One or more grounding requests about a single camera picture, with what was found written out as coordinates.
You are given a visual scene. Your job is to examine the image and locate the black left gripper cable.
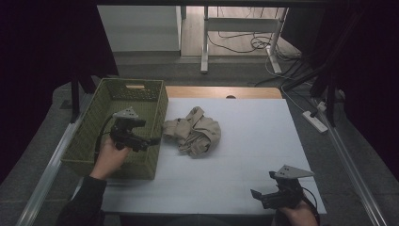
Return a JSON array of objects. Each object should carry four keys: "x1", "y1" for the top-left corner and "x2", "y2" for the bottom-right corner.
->
[{"x1": 93, "y1": 114, "x2": 115, "y2": 165}]

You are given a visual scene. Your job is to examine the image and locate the white cabinet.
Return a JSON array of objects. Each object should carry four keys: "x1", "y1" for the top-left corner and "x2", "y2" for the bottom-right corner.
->
[{"x1": 97, "y1": 5, "x2": 184, "y2": 53}]

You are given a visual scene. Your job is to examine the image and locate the dark curtain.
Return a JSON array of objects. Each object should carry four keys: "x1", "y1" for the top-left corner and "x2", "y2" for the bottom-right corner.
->
[
  {"x1": 281, "y1": 0, "x2": 399, "y2": 174},
  {"x1": 0, "y1": 0, "x2": 120, "y2": 186}
]

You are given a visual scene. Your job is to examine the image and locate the person's left hand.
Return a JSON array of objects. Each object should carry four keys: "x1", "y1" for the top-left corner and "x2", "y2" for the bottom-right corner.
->
[{"x1": 89, "y1": 135, "x2": 133, "y2": 181}]

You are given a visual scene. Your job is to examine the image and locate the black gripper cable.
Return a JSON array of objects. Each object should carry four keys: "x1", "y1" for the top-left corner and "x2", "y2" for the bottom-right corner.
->
[
  {"x1": 300, "y1": 186, "x2": 322, "y2": 226},
  {"x1": 93, "y1": 114, "x2": 115, "y2": 165}
]

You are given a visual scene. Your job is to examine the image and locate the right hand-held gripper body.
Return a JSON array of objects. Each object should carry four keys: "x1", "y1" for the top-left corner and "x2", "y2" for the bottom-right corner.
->
[{"x1": 261, "y1": 164, "x2": 315, "y2": 210}]

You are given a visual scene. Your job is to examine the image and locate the white desk frame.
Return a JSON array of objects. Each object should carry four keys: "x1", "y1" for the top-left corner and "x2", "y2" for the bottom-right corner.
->
[{"x1": 199, "y1": 6, "x2": 290, "y2": 75}]

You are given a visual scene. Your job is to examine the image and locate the black floor cable bundle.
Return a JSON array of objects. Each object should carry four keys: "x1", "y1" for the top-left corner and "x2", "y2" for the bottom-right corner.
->
[{"x1": 207, "y1": 30, "x2": 303, "y2": 61}]

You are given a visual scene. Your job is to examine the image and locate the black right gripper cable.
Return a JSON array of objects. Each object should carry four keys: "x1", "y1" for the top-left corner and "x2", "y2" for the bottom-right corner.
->
[{"x1": 300, "y1": 186, "x2": 322, "y2": 226}]

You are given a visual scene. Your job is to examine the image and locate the person's right hand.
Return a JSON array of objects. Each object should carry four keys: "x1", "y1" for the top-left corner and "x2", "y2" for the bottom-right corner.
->
[{"x1": 277, "y1": 200, "x2": 318, "y2": 226}]

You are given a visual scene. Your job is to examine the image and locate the black metal stand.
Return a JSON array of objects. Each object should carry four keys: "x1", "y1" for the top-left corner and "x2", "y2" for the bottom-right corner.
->
[
  {"x1": 310, "y1": 61, "x2": 339, "y2": 128},
  {"x1": 70, "y1": 73, "x2": 97, "y2": 124}
]

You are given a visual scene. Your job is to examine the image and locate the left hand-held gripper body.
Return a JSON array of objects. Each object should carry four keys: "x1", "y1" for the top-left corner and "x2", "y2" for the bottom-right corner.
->
[{"x1": 109, "y1": 106, "x2": 152, "y2": 153}]

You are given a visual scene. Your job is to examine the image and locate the white floor cable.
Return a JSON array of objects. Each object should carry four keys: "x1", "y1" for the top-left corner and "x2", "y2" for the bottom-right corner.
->
[{"x1": 264, "y1": 56, "x2": 315, "y2": 115}]

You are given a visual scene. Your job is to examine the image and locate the green woven plastic basket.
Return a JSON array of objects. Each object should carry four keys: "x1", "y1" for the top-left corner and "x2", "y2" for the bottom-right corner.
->
[{"x1": 60, "y1": 77, "x2": 169, "y2": 181}]

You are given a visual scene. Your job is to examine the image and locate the white power strip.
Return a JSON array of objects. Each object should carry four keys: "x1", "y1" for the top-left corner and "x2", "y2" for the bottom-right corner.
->
[{"x1": 301, "y1": 109, "x2": 329, "y2": 134}]

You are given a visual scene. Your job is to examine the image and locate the aluminium rail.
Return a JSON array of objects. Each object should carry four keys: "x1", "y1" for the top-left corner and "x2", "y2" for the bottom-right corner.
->
[
  {"x1": 15, "y1": 93, "x2": 92, "y2": 226},
  {"x1": 310, "y1": 97, "x2": 391, "y2": 226}
]

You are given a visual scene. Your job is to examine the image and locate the beige pants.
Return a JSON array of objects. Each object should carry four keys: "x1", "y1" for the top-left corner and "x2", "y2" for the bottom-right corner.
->
[{"x1": 161, "y1": 105, "x2": 222, "y2": 159}]

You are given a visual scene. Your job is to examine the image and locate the white board table cover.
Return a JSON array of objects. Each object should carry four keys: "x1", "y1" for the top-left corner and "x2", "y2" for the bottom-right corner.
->
[{"x1": 100, "y1": 97, "x2": 327, "y2": 217}]

